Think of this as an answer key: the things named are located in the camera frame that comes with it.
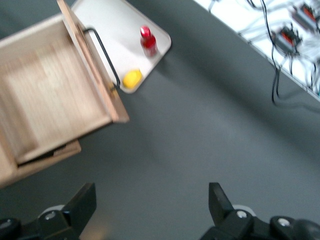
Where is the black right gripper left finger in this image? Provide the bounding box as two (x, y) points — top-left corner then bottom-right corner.
(0, 182), (97, 240)

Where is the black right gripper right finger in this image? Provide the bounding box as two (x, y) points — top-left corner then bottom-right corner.
(198, 182), (320, 240)

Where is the wooden drawer with grasped handle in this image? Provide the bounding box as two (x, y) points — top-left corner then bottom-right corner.
(0, 0), (130, 166)

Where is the black wire drawer handle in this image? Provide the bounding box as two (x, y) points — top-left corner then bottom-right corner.
(81, 27), (121, 91)

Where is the wooden drawer kept shut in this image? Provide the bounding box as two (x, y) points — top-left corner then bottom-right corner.
(16, 139), (82, 176)

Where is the wooden drawer cabinet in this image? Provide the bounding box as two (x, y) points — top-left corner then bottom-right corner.
(0, 134), (20, 189)

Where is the yellow toy lemon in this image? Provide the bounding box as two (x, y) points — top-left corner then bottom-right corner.
(122, 69), (144, 89)

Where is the red bottle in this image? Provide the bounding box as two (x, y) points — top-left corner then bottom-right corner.
(139, 24), (159, 58)

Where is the beige plastic tray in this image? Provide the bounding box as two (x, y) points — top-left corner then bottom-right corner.
(70, 0), (173, 95)

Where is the black and red power device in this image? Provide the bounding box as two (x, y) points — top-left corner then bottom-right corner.
(292, 2), (320, 29)
(271, 22), (304, 55)

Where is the black table cable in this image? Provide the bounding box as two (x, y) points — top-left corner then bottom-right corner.
(259, 0), (281, 105)

